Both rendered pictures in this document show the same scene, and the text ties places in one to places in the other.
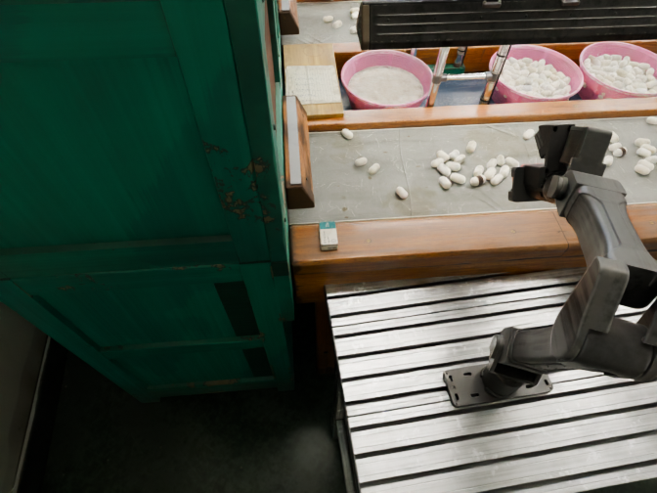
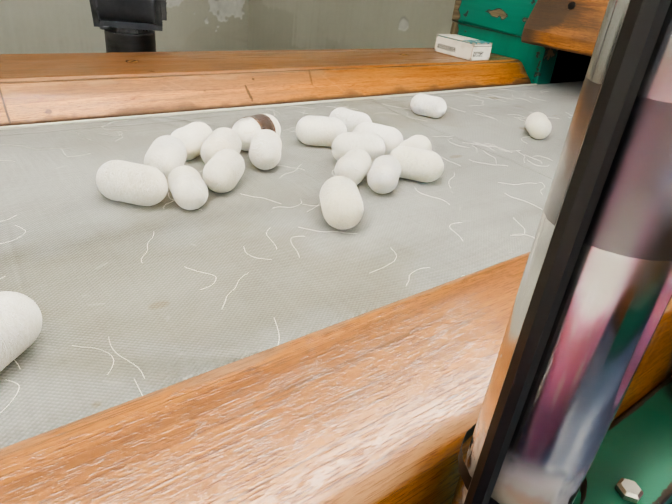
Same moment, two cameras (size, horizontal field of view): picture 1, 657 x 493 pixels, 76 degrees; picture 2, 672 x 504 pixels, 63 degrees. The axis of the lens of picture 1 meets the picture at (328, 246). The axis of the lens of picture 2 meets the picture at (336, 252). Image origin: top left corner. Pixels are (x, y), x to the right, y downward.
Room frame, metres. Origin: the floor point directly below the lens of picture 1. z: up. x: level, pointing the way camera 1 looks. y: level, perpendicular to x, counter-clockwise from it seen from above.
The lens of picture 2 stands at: (1.03, -0.50, 0.86)
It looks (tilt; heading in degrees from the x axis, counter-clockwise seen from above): 29 degrees down; 146
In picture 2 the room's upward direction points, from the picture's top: 7 degrees clockwise
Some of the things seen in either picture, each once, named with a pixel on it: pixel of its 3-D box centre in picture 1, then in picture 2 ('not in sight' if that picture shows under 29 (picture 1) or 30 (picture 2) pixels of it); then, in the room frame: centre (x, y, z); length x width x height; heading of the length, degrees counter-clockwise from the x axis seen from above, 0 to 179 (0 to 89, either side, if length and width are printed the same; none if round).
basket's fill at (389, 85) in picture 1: (384, 93); not in sight; (1.08, -0.16, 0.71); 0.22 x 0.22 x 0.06
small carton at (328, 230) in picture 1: (328, 235); (462, 47); (0.51, 0.00, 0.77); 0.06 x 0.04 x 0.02; 6
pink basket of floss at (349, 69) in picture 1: (385, 90); not in sight; (1.08, -0.16, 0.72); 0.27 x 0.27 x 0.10
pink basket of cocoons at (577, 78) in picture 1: (529, 84); not in sight; (1.13, -0.59, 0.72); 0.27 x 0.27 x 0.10
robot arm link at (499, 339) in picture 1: (515, 358); (130, 6); (0.26, -0.33, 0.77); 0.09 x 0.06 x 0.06; 74
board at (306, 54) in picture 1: (311, 78); not in sight; (1.06, 0.06, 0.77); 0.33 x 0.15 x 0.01; 6
